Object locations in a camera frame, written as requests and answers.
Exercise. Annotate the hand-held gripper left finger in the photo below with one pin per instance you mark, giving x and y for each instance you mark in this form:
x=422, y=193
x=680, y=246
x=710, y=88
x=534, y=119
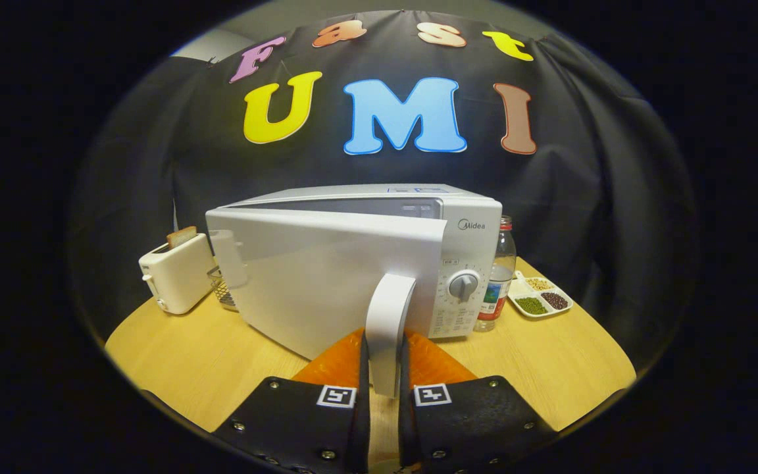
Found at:
x=360, y=428

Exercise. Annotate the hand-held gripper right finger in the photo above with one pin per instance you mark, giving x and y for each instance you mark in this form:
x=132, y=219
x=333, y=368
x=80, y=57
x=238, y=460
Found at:
x=405, y=421

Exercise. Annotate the white microwave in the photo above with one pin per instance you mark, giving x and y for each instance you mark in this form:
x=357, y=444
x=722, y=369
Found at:
x=326, y=276

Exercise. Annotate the clear bottle with red cap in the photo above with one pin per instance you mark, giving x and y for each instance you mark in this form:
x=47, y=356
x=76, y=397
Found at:
x=501, y=276

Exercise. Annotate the white divided dish with beans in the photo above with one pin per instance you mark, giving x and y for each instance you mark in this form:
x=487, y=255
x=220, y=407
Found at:
x=540, y=303

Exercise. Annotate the white toaster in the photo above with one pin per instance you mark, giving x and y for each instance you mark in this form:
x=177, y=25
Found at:
x=178, y=276

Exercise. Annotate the brown toast slice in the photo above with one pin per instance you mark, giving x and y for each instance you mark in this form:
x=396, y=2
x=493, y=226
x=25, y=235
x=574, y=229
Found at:
x=183, y=237

